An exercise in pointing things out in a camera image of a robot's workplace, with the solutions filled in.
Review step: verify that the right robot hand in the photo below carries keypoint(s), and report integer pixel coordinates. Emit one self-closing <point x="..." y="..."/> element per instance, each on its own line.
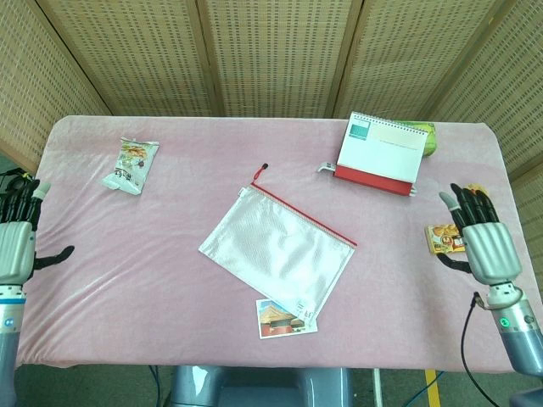
<point x="490" y="250"/>

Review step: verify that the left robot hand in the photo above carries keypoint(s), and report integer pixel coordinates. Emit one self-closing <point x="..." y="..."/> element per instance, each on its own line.
<point x="15" y="246"/>

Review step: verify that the clear mesh zipper pouch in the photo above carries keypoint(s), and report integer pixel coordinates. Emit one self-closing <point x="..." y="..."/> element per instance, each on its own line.
<point x="280" y="241"/>

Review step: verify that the white green snack bag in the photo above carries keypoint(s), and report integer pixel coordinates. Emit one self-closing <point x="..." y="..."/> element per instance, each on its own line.
<point x="131" y="165"/>

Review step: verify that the orange snack box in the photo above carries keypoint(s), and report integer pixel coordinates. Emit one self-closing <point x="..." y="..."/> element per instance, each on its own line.
<point x="445" y="239"/>

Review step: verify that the small yellow snack packet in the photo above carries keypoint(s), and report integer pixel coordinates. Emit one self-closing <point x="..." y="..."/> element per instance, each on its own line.
<point x="473" y="186"/>

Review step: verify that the green tissue pack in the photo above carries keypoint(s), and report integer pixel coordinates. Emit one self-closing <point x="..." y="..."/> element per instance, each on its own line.
<point x="429" y="140"/>

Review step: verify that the pink tablecloth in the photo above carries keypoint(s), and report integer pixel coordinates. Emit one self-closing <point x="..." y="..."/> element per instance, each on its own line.
<point x="148" y="254"/>

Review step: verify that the spiral desk calendar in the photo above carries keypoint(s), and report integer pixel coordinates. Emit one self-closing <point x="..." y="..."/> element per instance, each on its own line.
<point x="382" y="152"/>

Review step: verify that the white table leg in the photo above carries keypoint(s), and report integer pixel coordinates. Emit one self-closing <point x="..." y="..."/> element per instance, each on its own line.
<point x="376" y="388"/>

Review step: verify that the palace picture postcard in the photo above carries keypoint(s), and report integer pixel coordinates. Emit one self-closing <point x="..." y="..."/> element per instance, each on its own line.
<point x="275" y="324"/>

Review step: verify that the grey robot torso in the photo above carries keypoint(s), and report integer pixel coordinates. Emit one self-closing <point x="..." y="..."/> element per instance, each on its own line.
<point x="254" y="388"/>

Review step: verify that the woven folding screen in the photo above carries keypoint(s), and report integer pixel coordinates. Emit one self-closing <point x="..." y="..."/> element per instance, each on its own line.
<point x="271" y="55"/>

